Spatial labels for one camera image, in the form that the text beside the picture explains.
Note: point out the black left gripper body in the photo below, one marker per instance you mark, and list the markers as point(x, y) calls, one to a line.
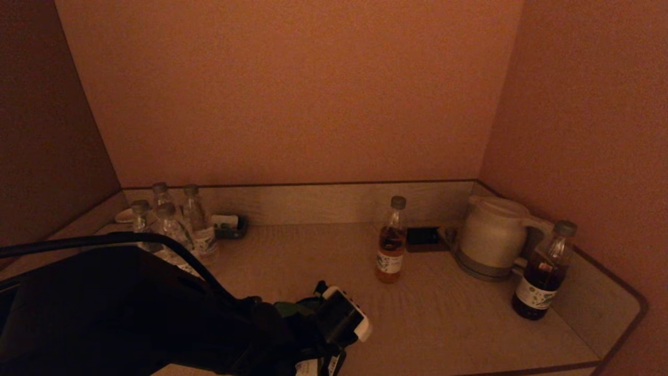
point(292, 339)

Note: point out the green microfibre cloth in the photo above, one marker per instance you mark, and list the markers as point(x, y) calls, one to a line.
point(292, 308)

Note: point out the small black tray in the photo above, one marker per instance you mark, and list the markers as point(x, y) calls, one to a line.
point(237, 232)

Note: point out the orange tea bottle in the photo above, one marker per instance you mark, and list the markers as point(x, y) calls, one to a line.
point(390, 250)

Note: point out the clear water bottle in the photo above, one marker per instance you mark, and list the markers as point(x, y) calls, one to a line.
point(141, 219)
point(175, 232)
point(201, 224)
point(160, 196)

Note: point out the grey kettle base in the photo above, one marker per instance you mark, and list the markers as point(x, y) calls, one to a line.
point(480, 273)

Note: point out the small white dish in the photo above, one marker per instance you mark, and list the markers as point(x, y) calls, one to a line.
point(125, 215)

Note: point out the white electric kettle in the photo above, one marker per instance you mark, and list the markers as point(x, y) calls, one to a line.
point(490, 235)

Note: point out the dark tea bottle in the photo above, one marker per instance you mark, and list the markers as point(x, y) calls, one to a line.
point(540, 282)

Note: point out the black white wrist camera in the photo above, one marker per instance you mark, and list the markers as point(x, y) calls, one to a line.
point(344, 313)

